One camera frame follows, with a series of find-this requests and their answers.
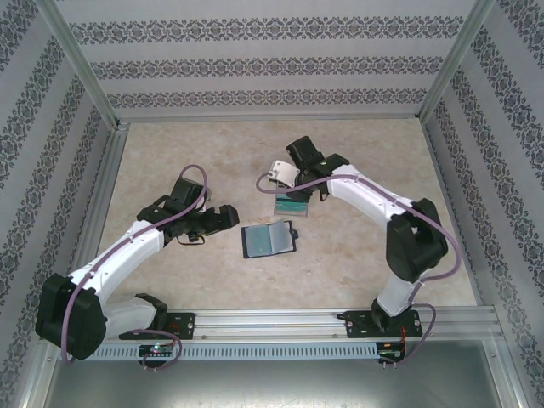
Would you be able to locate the teal card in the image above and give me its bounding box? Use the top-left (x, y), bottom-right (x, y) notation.
top-left (247, 227), bottom-right (273, 256)
top-left (275, 195), bottom-right (308, 213)

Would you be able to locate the dark blue card holder wallet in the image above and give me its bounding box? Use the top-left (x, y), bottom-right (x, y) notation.
top-left (241, 218), bottom-right (301, 259)

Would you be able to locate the clear acrylic card stand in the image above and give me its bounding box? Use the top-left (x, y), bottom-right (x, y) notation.
top-left (270, 180), bottom-right (310, 219)

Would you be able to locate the left circuit board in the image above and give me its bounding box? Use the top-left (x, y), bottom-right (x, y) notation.
top-left (139, 344), bottom-right (176, 357)

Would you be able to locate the grey metal sheet panel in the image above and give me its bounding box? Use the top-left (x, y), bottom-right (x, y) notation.
top-left (42, 356), bottom-right (518, 408)

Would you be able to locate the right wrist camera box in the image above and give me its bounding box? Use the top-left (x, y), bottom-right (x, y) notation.
top-left (271, 159), bottom-right (301, 189)

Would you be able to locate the aluminium back frame rail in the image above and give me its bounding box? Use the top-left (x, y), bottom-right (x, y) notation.
top-left (114, 113), bottom-right (426, 125)

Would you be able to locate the aluminium side frame rail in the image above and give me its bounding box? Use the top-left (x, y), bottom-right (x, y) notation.
top-left (58, 122), bottom-right (131, 310)

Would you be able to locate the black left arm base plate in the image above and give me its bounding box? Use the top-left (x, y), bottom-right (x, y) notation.
top-left (118, 312), bottom-right (197, 341)

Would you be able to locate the aluminium mounting rail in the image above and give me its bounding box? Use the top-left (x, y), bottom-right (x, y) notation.
top-left (40, 309), bottom-right (505, 341)

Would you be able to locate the slotted grey cable duct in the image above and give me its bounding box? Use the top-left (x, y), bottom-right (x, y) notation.
top-left (57, 343), bottom-right (379, 361)

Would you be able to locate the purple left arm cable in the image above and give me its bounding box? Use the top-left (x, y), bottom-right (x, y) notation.
top-left (60, 164), bottom-right (210, 371)

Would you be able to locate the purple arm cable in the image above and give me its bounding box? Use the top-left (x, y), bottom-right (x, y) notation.
top-left (60, 164), bottom-right (210, 371)
top-left (256, 169), bottom-right (463, 367)

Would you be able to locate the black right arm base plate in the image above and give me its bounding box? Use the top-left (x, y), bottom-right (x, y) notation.
top-left (343, 309), bottom-right (425, 340)

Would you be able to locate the aluminium frame post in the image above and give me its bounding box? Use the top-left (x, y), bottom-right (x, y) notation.
top-left (417, 0), bottom-right (497, 124)
top-left (36, 0), bottom-right (127, 131)

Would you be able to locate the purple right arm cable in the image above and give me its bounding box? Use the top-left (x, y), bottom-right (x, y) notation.
top-left (256, 169), bottom-right (463, 367)

